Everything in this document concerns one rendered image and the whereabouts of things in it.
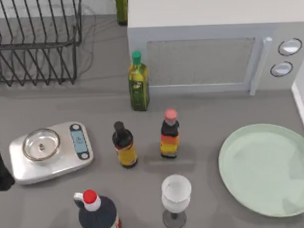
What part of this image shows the silver kitchen scale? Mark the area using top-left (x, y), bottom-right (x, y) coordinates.
top-left (8, 120), bottom-right (95, 186)

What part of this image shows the red-capped dark jug bottle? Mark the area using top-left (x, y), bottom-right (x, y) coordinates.
top-left (73, 187), bottom-right (122, 228)

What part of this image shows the round microwave knob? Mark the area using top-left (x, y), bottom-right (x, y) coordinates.
top-left (270, 60), bottom-right (294, 78)
top-left (277, 37), bottom-right (304, 57)

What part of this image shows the black-capped yellow-label bottle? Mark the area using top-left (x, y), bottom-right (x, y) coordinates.
top-left (111, 120), bottom-right (139, 170)

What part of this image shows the microwave door handle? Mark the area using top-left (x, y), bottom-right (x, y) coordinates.
top-left (247, 36), bottom-right (275, 96)

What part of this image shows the pale microwave oven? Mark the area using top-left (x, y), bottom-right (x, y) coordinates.
top-left (126, 0), bottom-right (304, 100)

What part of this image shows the green-capped oil bottle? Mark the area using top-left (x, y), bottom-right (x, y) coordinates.
top-left (126, 50), bottom-right (150, 112)

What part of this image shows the black wire dish rack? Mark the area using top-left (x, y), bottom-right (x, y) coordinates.
top-left (0, 0), bottom-right (86, 88)

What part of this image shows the small glass bowl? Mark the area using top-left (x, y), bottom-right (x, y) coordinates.
top-left (21, 127), bottom-right (62, 163)

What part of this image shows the dark green bottle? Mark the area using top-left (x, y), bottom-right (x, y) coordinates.
top-left (115, 0), bottom-right (129, 27)

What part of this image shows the microwave door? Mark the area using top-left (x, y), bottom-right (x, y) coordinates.
top-left (143, 36), bottom-right (259, 95)

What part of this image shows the pale green plate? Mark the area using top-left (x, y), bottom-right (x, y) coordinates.
top-left (216, 121), bottom-right (304, 220)

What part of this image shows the pink-capped dark sauce bottle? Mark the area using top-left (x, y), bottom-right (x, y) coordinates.
top-left (158, 108), bottom-right (181, 159)

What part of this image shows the white wine glass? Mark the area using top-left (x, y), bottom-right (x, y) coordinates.
top-left (160, 173), bottom-right (193, 228)

